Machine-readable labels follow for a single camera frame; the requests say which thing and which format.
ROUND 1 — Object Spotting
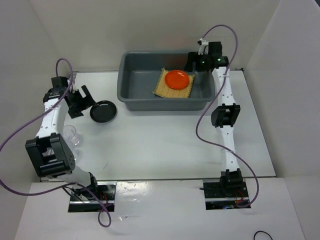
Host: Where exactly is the clear plastic cup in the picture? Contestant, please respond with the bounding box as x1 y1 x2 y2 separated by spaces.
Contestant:
62 125 81 160

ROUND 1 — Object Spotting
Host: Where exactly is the grey plastic bin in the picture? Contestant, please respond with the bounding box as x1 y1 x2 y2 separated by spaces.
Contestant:
117 50 216 111

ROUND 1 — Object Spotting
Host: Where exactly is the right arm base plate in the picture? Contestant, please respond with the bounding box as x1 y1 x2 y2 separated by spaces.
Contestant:
199 179 250 210

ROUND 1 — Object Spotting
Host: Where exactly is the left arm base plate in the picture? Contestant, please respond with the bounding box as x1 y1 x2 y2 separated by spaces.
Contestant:
63 181 117 213

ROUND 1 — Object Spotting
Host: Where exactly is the black plate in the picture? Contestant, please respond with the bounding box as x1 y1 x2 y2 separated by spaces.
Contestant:
89 100 117 123

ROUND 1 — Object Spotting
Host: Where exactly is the bamboo mat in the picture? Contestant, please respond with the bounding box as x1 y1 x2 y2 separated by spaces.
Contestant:
153 68 195 99

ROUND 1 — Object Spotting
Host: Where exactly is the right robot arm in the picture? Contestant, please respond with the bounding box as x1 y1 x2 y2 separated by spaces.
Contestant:
184 38 243 198

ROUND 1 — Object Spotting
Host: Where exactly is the black cable loop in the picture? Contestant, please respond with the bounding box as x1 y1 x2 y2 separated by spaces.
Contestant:
253 230 275 240

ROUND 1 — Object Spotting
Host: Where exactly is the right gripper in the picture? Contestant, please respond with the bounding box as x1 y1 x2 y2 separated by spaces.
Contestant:
184 51 212 72

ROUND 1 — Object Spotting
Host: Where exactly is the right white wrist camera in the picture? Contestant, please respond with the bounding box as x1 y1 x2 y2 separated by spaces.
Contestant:
197 38 209 56

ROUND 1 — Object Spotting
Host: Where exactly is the orange plastic plate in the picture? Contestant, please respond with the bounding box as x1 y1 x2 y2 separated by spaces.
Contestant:
164 70 190 90

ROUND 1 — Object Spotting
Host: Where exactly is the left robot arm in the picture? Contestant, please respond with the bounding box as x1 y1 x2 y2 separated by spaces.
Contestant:
25 76 100 200

